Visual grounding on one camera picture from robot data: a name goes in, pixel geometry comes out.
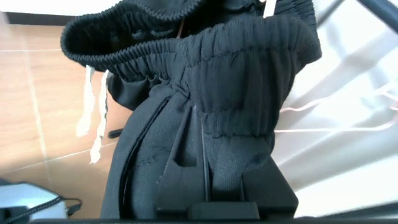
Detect pink clothes hanger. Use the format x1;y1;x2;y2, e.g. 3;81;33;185
275;83;398;133

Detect black cable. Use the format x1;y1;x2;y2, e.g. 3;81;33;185
63;197;83;218

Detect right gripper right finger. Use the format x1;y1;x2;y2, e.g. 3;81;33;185
210;157;299;218

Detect black shorts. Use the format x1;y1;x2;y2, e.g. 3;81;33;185
60;0;323;220

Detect beige curtain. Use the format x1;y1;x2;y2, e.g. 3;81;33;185
273;0;398;218

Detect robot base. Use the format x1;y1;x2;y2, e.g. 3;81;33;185
0;179;68;224

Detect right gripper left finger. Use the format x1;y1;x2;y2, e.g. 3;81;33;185
156;104;208;218

